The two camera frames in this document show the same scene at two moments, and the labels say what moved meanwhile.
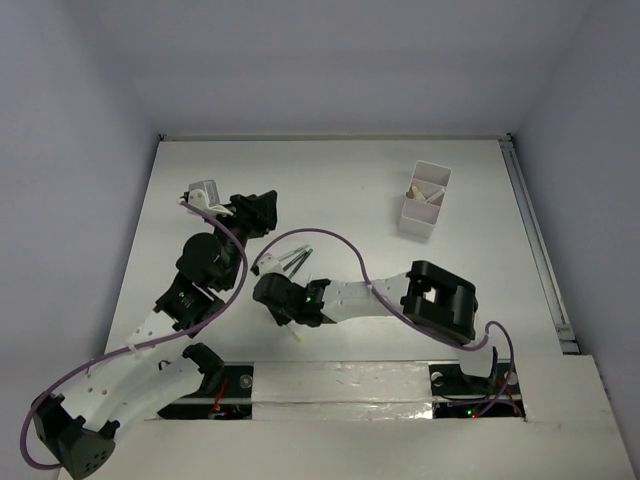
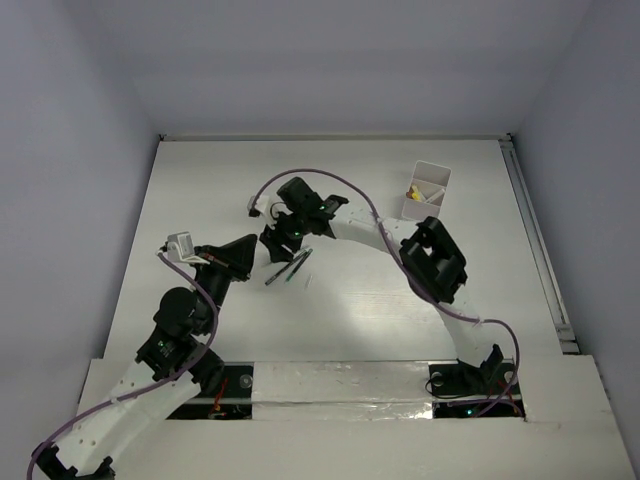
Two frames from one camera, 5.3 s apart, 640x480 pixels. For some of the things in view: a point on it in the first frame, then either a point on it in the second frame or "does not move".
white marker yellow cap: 436,195 does not move
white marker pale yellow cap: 295,334 → 413,193
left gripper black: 251,211 → 226,263
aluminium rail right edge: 565,332 does not move
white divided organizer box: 424,198 does not move
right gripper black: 282,318 → 279,253
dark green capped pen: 301,263 does not move
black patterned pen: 294,260 does not move
